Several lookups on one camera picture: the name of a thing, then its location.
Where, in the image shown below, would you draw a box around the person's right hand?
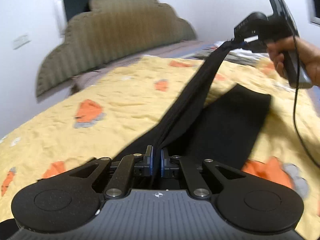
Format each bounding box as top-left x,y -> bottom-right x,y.
267,36 -> 320,87

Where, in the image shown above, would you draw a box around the black pants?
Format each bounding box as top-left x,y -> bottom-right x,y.
115,41 -> 271,171

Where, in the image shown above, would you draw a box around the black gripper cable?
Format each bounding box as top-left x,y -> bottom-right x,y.
292,36 -> 320,168

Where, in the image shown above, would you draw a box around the olive padded headboard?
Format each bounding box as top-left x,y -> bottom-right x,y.
35,0 -> 197,97

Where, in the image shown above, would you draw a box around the yellow carrot print bedsheet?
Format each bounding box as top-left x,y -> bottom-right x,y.
1,56 -> 319,239

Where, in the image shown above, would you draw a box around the white wall socket plate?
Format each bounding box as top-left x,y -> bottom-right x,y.
12,34 -> 31,50

